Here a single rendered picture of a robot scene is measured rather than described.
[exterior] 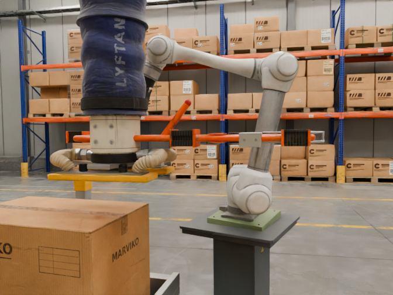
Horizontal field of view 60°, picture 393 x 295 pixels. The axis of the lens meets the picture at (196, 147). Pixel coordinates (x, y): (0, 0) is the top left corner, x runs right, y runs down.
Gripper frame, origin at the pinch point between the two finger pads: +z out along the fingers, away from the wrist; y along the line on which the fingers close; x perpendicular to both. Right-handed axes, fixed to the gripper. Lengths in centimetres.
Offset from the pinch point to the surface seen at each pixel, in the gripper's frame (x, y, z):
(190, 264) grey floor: -142, 72, 110
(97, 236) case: 23, -66, 34
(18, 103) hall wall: -76, 1039, 158
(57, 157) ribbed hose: 37, -45, 20
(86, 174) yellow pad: 29, -55, 20
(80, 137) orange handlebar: 31, -40, 12
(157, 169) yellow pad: 6, -55, 11
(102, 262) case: 18, -67, 42
